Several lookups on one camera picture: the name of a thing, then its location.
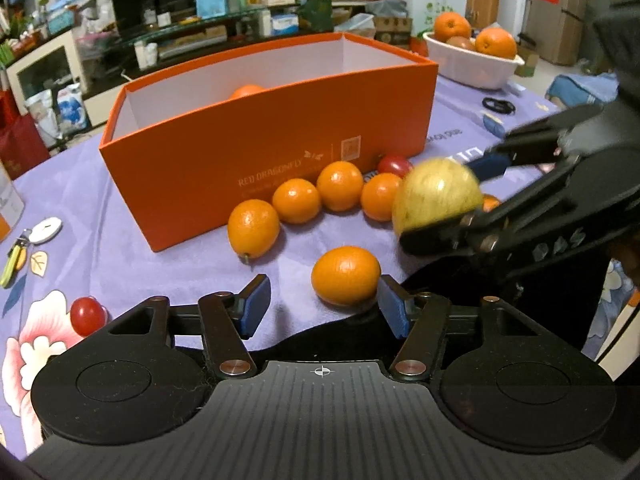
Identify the orange cardboard box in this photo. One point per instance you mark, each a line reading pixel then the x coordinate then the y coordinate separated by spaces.
pixel 200 170

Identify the tall brown cardboard carton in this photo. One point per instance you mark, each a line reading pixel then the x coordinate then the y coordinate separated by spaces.
pixel 565 10

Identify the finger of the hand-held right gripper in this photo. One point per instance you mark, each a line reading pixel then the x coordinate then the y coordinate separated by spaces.
pixel 492 165
pixel 450 232

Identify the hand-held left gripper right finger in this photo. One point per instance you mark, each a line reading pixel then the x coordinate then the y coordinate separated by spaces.
pixel 392 310

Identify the blue white medicine box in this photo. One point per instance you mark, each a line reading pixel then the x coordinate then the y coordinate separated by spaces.
pixel 285 24

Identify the reddish brown fruit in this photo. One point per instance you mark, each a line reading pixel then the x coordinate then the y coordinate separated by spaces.
pixel 460 43

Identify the yellow-green apple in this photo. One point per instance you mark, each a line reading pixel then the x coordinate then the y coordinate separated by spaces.
pixel 430 195

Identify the glass top television stand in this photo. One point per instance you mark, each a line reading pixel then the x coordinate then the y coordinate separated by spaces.
pixel 200 31

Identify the white cabinet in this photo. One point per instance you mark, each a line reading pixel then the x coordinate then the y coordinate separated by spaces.
pixel 47 67

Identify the red bag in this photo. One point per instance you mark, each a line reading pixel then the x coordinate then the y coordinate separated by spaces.
pixel 17 142

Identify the white orange container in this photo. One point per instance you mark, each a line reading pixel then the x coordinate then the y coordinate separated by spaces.
pixel 7 200

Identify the blue cloth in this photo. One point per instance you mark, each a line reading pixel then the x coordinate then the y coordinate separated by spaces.
pixel 582 87

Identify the red cherry tomato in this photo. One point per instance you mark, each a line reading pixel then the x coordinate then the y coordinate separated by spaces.
pixel 87 315
pixel 395 165

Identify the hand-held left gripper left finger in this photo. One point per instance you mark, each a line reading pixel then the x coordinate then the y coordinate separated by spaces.
pixel 252 307

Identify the green key holder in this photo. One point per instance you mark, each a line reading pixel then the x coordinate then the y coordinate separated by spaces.
pixel 12 262

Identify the purple floral tablecloth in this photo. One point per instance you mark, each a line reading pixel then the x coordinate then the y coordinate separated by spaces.
pixel 150 280

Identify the white plastic basket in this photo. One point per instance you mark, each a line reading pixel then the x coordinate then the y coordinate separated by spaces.
pixel 465 67

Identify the white key tag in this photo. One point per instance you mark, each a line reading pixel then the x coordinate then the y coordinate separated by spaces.
pixel 45 230

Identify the orange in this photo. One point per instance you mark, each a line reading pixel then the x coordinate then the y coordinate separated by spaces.
pixel 346 275
pixel 452 26
pixel 253 227
pixel 296 201
pixel 247 91
pixel 340 185
pixel 380 197
pixel 495 42
pixel 490 203

